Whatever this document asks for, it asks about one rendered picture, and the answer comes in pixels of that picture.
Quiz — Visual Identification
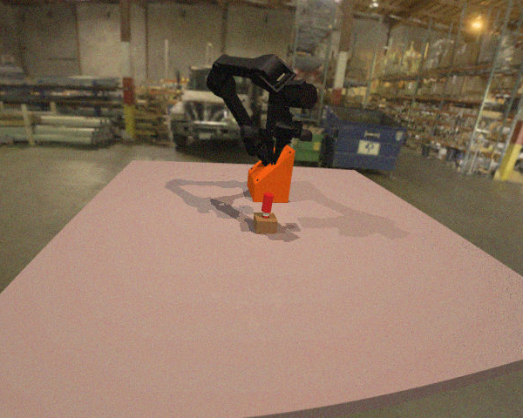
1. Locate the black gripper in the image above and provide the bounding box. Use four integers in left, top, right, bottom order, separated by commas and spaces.
240, 105, 313, 165

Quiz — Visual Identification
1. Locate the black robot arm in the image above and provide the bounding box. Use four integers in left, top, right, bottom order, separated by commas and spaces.
206, 54, 318, 166

